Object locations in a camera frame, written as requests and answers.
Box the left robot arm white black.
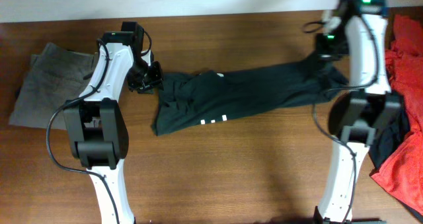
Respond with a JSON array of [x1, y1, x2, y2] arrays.
[[62, 22, 164, 224]]

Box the folded grey shorts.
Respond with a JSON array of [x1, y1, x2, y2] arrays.
[[9, 42, 96, 129]]

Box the black garment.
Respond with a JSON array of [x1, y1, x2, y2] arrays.
[[369, 108, 410, 168]]

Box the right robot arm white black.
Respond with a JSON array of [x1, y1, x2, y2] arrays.
[[312, 0, 402, 223]]

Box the red t-shirt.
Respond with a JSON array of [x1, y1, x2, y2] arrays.
[[371, 15, 422, 215]]

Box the dark green t-shirt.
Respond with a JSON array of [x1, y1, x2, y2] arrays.
[[152, 53, 348, 136]]

